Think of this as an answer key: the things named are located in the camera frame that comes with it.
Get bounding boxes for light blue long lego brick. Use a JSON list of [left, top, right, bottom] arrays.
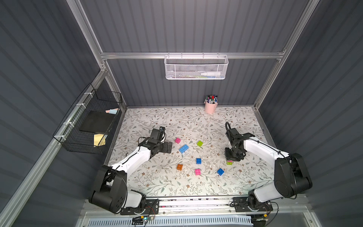
[[179, 144, 189, 154]]

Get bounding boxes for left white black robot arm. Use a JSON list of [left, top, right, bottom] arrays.
[[88, 126, 173, 214]]

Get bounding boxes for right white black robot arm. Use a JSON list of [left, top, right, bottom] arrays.
[[225, 122, 313, 211]]

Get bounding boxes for orange lego brick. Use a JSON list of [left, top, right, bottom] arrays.
[[176, 164, 183, 171]]

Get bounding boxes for pink lego brick lower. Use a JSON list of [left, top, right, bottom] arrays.
[[195, 169, 201, 176]]

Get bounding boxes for floral table mat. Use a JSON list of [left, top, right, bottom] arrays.
[[109, 107, 273, 197]]

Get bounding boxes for pink pen cup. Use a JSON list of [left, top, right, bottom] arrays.
[[205, 102, 218, 114]]

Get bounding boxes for pastel sticky note pad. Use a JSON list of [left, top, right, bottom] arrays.
[[105, 108, 119, 114]]

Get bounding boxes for yellow sticky notes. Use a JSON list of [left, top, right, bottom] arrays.
[[94, 134, 108, 147]]

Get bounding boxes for markers in cup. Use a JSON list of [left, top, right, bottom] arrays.
[[204, 95, 218, 104]]

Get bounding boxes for black notebook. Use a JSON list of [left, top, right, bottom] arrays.
[[79, 111, 115, 134]]

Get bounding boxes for small green circuit board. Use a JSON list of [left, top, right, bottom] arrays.
[[131, 216, 154, 226]]

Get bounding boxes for white bottle in basket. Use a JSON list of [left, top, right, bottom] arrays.
[[201, 72, 221, 78]]

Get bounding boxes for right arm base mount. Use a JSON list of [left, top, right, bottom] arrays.
[[229, 196, 273, 213]]

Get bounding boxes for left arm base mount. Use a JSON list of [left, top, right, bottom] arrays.
[[120, 198, 160, 216]]

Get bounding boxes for black wire wall basket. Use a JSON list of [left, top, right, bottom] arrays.
[[53, 84, 123, 155]]

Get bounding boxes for white wire mesh basket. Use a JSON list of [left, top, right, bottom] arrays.
[[164, 54, 229, 80]]

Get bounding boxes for aluminium rail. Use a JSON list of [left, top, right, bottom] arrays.
[[82, 195, 310, 218]]

